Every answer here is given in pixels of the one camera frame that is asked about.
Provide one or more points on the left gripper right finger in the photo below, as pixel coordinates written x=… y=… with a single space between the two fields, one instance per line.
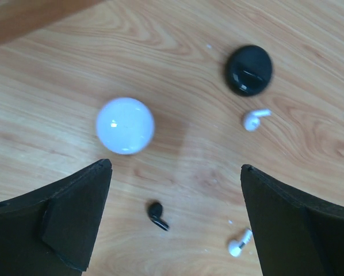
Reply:
x=295 y=232

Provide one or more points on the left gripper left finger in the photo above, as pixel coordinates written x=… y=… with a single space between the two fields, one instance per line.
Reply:
x=52 y=230

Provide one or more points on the white earbud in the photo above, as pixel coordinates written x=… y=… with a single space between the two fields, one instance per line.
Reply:
x=251 y=121
x=235 y=247

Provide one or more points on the white charging case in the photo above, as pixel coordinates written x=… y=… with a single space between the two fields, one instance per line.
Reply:
x=125 y=126

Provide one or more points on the black charging case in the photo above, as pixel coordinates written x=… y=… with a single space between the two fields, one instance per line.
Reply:
x=248 y=71

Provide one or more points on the black earbud left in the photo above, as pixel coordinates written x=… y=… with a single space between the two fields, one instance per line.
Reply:
x=154 y=212

